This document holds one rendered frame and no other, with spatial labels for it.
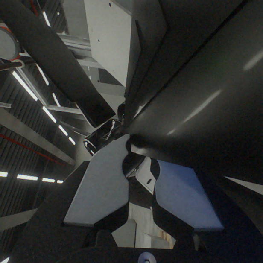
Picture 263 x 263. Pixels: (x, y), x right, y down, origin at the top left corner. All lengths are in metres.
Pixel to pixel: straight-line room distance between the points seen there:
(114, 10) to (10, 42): 0.72
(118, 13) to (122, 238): 7.37
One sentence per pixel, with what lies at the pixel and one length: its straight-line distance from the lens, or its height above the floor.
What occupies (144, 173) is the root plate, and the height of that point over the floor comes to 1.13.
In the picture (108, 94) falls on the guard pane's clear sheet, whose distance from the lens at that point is 1.40.
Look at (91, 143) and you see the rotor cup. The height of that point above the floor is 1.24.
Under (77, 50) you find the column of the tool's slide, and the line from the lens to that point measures 0.96.
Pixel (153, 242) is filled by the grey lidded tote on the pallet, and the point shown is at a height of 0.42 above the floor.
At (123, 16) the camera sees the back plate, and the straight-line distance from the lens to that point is 0.50.
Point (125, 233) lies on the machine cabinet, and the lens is 7.46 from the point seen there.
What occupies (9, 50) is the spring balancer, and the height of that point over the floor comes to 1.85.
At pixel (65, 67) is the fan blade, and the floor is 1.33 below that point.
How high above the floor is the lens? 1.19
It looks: 4 degrees down
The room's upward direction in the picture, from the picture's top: 82 degrees counter-clockwise
